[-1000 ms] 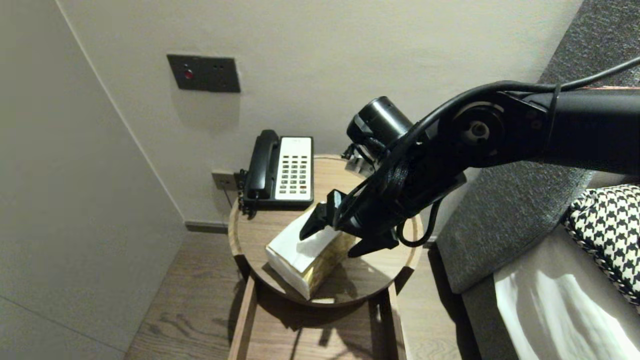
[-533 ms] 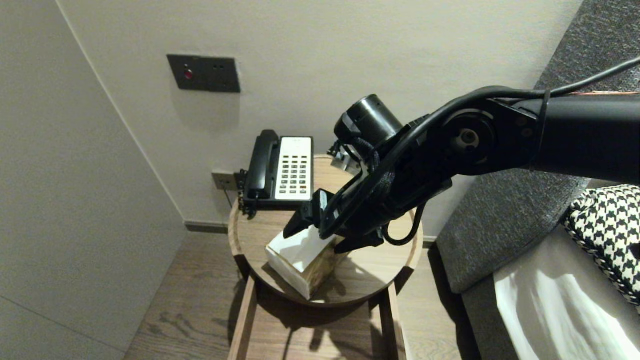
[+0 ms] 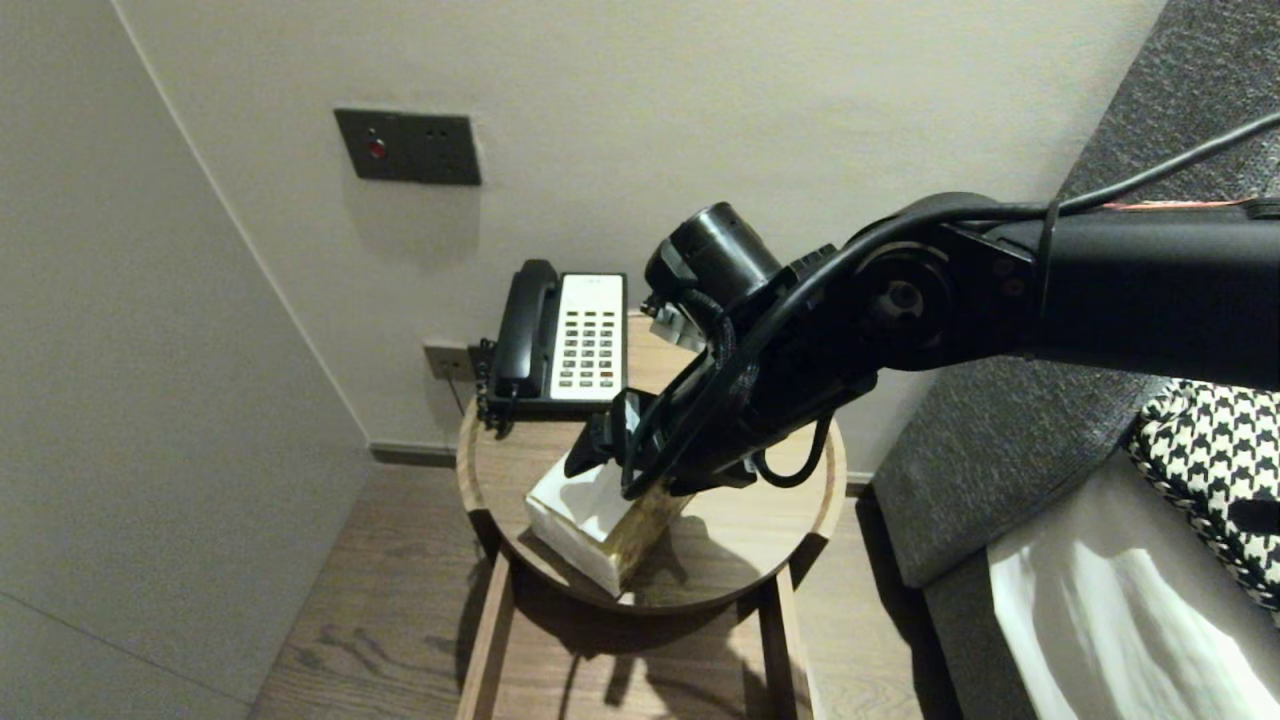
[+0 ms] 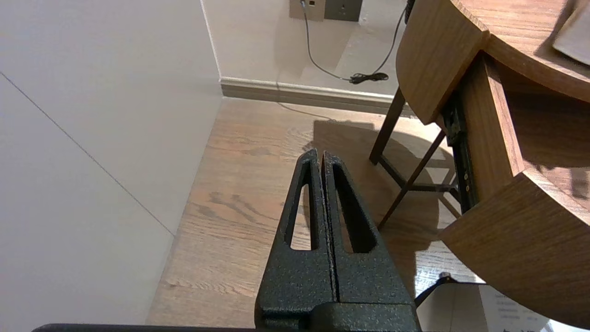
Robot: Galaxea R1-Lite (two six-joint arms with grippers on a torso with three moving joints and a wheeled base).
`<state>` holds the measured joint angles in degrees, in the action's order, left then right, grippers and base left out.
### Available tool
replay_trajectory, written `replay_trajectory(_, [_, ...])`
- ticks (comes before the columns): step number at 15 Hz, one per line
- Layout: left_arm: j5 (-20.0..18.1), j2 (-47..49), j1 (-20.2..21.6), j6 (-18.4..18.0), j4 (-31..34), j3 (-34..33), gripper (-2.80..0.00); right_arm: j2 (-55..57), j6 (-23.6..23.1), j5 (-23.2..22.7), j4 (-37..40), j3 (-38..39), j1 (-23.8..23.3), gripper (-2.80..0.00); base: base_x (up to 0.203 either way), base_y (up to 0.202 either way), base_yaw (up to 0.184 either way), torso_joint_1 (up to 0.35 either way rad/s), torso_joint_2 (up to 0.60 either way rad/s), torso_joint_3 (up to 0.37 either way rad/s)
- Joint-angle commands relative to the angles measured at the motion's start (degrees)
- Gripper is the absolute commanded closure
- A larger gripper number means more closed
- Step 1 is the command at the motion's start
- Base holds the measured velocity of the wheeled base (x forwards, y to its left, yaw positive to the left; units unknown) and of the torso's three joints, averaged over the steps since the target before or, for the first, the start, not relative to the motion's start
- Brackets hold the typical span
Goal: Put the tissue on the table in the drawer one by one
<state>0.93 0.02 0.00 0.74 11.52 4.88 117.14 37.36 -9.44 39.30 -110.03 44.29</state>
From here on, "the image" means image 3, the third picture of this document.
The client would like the white gold tissue pack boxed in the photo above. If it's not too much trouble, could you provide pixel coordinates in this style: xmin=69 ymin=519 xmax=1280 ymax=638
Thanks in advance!
xmin=524 ymin=455 xmax=696 ymax=598

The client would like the curved wooden nightstand drawer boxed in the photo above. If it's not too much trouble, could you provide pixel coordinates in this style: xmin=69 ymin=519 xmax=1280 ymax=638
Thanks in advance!
xmin=455 ymin=555 xmax=816 ymax=720

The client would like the round wooden nightstand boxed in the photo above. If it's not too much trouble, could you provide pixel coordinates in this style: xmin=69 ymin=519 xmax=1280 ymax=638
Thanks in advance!
xmin=455 ymin=310 xmax=848 ymax=617

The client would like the white black telephone base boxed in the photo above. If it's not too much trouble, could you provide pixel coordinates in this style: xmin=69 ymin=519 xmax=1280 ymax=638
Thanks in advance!
xmin=487 ymin=272 xmax=628 ymax=419

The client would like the black telephone handset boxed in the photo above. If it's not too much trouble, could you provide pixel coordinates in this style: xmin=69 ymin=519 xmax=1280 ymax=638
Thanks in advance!
xmin=490 ymin=260 xmax=559 ymax=401

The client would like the grey fabric headboard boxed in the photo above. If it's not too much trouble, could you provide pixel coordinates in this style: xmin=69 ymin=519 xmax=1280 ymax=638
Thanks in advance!
xmin=872 ymin=0 xmax=1280 ymax=589

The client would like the grey fabric bed base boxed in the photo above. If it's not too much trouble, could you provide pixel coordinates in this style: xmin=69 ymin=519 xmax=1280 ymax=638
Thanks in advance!
xmin=920 ymin=560 xmax=1031 ymax=720

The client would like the white bed sheet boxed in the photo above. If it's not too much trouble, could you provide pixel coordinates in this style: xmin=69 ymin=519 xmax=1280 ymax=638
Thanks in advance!
xmin=985 ymin=448 xmax=1280 ymax=720

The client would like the black white houndstooth pillow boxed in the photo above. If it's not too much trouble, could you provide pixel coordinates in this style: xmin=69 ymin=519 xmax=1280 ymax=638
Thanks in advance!
xmin=1125 ymin=378 xmax=1280 ymax=611

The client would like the black braided cable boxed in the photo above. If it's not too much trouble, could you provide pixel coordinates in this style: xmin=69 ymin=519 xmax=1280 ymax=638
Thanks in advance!
xmin=685 ymin=288 xmax=741 ymax=366

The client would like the thin black cable loop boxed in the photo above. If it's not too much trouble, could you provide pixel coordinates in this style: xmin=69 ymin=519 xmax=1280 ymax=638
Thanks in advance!
xmin=752 ymin=412 xmax=833 ymax=491

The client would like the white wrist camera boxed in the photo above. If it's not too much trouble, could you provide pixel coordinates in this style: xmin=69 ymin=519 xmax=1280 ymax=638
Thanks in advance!
xmin=648 ymin=295 xmax=706 ymax=353

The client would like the black coiled phone cord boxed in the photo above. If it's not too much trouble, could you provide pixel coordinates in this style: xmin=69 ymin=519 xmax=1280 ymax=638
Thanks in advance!
xmin=470 ymin=340 xmax=516 ymax=439

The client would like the grey wall socket plate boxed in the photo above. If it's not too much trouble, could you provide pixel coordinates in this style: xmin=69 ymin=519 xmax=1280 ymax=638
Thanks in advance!
xmin=423 ymin=343 xmax=476 ymax=384

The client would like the dark wall switch panel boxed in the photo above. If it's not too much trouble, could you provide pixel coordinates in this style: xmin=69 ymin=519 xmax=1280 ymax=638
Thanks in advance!
xmin=334 ymin=109 xmax=482 ymax=187

